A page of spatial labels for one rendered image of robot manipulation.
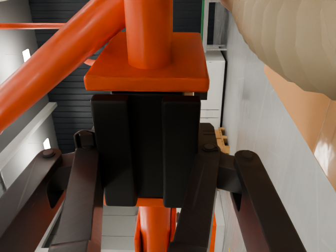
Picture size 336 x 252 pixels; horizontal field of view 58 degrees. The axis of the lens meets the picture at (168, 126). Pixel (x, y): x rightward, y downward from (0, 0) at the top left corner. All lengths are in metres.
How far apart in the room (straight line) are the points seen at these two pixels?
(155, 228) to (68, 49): 0.13
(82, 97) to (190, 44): 11.98
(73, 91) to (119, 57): 12.00
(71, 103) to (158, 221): 12.22
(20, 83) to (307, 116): 0.22
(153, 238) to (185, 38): 0.14
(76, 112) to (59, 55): 12.30
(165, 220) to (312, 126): 0.14
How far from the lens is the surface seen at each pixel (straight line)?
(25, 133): 10.59
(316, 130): 0.27
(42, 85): 0.19
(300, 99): 0.30
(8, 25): 9.63
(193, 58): 0.16
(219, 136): 7.49
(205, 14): 7.55
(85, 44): 0.17
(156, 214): 0.21
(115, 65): 0.16
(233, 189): 0.16
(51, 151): 0.16
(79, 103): 12.30
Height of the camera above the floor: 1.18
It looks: 2 degrees up
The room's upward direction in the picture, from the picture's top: 89 degrees counter-clockwise
